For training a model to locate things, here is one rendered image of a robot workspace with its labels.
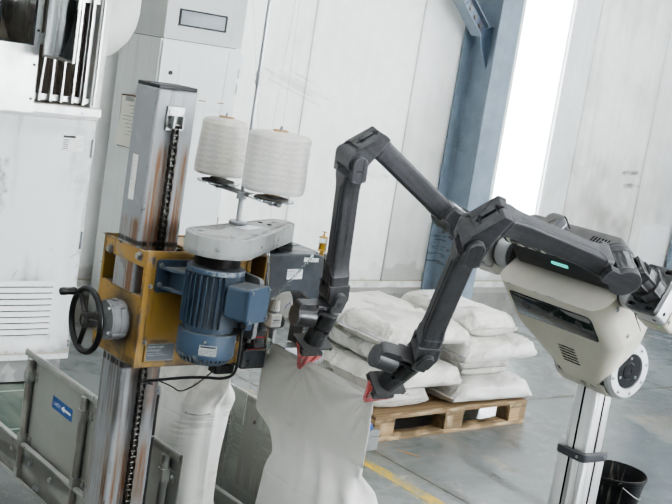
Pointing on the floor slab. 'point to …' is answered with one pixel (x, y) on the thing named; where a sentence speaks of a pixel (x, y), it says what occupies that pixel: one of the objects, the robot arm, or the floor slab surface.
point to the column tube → (129, 232)
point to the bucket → (620, 483)
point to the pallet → (445, 416)
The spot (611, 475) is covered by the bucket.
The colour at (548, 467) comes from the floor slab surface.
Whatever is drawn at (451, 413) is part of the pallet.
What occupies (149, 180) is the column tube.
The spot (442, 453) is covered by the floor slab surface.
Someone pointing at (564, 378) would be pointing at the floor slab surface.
